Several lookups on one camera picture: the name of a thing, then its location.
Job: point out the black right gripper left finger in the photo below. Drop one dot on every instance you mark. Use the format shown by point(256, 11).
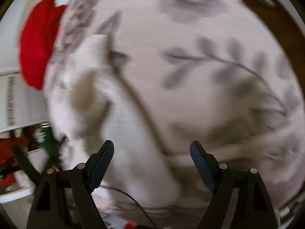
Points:
point(50, 208)

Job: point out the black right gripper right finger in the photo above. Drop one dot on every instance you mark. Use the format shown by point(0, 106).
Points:
point(240, 198)

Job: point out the white fuzzy knit sweater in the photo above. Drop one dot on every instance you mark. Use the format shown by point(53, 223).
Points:
point(90, 104)

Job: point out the red hanging clothes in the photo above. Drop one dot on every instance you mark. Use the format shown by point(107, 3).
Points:
point(9, 164)

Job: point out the green striped garment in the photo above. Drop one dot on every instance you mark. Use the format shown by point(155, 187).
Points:
point(49, 143)

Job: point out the white wardrobe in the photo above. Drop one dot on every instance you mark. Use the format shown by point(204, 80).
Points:
point(22, 106)

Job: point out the floral pink grey bedspread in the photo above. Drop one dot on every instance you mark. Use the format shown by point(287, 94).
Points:
point(205, 70)

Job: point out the red pillow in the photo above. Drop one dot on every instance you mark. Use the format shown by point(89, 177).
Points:
point(37, 39)

